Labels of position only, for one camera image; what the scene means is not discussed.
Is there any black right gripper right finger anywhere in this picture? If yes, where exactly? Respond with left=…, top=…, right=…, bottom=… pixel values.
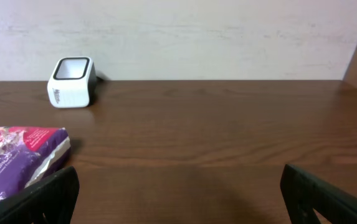
left=280, top=164, right=357, bottom=224

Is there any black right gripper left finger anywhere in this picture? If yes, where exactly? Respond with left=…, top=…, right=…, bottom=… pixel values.
left=0, top=167, right=80, bottom=224

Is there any purple pink floral packet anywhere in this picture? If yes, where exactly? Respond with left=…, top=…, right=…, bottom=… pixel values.
left=0, top=126, right=71, bottom=201

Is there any white barcode scanner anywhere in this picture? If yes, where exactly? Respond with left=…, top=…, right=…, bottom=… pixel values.
left=47, top=56, right=97, bottom=108

